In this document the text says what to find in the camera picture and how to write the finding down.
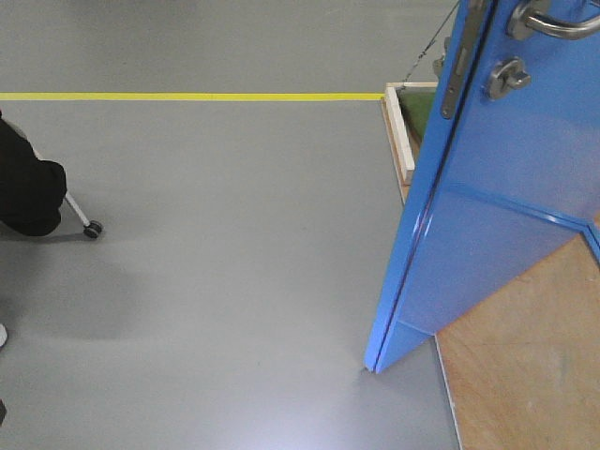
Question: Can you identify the blue door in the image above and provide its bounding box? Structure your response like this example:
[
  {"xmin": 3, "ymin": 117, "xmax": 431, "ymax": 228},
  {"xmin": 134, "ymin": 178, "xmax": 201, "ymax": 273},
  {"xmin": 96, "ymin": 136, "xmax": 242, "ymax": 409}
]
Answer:
[{"xmin": 364, "ymin": 1, "xmax": 599, "ymax": 373}]

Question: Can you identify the plywood door platform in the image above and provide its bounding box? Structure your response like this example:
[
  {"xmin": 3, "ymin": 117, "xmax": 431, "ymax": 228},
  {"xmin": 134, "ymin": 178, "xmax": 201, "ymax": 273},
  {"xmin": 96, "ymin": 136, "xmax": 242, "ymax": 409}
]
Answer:
[{"xmin": 380, "ymin": 82, "xmax": 600, "ymax": 450}]

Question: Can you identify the silver door latch plate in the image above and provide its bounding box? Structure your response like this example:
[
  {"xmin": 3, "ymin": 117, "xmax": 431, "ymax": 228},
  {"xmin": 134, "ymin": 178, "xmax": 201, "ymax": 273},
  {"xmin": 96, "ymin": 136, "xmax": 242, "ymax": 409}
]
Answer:
[{"xmin": 441, "ymin": 1, "xmax": 488, "ymax": 120}]

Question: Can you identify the green sandbag left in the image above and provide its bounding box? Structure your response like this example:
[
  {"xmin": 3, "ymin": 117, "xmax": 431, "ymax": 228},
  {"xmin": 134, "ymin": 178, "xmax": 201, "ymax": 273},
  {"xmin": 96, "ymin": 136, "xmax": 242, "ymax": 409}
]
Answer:
[{"xmin": 399, "ymin": 90, "xmax": 435, "ymax": 142}]

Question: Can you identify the white chair leg with caster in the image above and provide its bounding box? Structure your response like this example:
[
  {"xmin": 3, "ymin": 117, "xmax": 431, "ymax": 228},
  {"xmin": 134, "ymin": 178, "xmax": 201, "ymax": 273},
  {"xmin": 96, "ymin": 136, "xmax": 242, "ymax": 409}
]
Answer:
[{"xmin": 65, "ymin": 192, "xmax": 103, "ymax": 239}]

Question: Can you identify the silver thumb-turn lock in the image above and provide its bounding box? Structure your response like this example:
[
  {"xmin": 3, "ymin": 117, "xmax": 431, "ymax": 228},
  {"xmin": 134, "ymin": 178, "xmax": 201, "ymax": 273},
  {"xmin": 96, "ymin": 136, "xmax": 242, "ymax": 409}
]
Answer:
[{"xmin": 486, "ymin": 56, "xmax": 532, "ymax": 100}]

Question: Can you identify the person in black trousers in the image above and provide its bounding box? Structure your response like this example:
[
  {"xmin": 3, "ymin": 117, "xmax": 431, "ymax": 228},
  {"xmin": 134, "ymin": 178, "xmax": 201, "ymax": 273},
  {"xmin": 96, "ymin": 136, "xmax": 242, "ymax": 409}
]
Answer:
[{"xmin": 1, "ymin": 119, "xmax": 67, "ymax": 237}]

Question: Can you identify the white shoe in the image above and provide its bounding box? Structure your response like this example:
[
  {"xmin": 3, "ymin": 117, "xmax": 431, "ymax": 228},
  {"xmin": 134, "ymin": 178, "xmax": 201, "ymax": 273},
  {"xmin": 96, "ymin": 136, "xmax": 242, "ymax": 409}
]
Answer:
[{"xmin": 0, "ymin": 324, "xmax": 8, "ymax": 348}]

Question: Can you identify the white edge rail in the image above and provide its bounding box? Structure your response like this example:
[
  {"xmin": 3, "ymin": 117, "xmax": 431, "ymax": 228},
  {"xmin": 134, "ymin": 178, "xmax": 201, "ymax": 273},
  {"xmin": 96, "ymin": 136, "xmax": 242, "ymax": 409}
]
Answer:
[{"xmin": 383, "ymin": 83, "xmax": 415, "ymax": 186}]

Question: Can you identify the dark anchor rope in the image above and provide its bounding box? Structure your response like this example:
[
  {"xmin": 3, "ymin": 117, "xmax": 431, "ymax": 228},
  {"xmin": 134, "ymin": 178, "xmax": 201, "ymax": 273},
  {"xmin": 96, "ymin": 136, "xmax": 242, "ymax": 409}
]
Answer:
[{"xmin": 400, "ymin": 0, "xmax": 463, "ymax": 85}]

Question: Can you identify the silver door handle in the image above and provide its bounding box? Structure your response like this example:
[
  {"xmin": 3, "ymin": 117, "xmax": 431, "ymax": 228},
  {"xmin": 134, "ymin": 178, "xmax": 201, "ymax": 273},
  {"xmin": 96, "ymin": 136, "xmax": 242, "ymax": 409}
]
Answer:
[{"xmin": 506, "ymin": 1, "xmax": 599, "ymax": 41}]

